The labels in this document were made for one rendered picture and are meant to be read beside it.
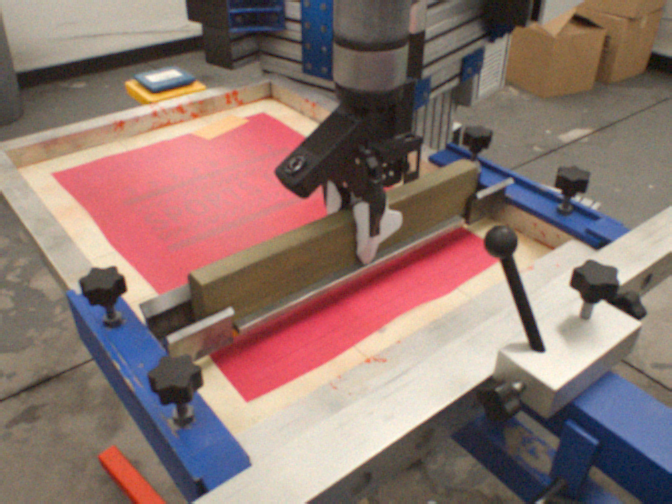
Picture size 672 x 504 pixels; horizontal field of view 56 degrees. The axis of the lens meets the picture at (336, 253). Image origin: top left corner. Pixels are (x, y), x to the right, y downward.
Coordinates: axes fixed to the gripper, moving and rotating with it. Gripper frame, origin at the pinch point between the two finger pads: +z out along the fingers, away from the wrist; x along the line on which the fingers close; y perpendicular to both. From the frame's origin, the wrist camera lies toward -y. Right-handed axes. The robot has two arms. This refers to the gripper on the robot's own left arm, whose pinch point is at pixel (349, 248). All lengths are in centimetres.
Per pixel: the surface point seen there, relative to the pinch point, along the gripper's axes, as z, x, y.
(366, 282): 5.3, -1.2, 1.9
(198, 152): 5.0, 44.2, 2.5
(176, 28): 79, 369, 148
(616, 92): 96, 138, 326
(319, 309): 5.4, -1.7, -5.8
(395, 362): 2.0, -16.1, -7.1
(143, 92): 5, 76, 7
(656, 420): -3.1, -37.3, 1.3
